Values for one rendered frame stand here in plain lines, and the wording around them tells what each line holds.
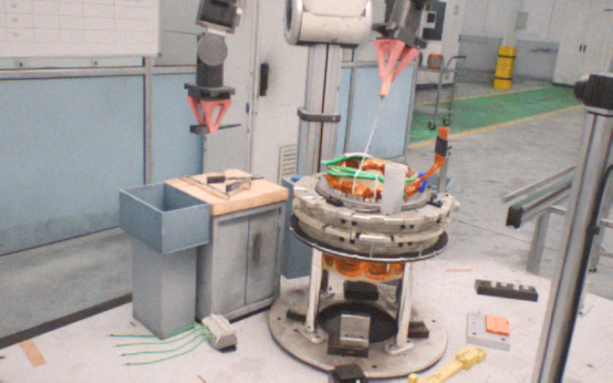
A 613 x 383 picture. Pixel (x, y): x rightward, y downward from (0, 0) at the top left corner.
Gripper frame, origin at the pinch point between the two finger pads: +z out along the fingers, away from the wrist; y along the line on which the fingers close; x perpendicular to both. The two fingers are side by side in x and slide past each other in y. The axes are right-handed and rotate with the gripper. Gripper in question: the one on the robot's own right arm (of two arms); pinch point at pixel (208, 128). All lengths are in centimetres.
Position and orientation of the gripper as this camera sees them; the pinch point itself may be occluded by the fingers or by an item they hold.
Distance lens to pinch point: 127.1
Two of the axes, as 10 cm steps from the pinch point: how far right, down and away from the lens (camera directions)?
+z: -0.7, 9.5, 2.9
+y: 7.0, 2.5, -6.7
